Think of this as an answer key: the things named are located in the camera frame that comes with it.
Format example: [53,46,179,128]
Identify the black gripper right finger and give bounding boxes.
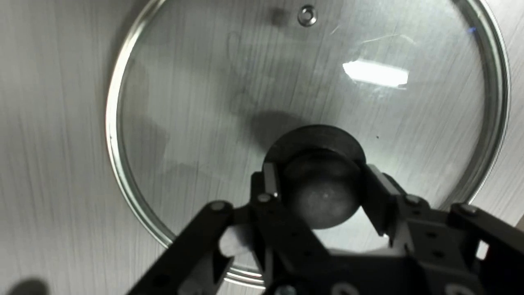
[363,163,524,295]

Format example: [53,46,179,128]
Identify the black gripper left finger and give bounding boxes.
[128,163,330,295]

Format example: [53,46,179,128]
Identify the glass lid with black knob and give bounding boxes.
[104,0,513,290]

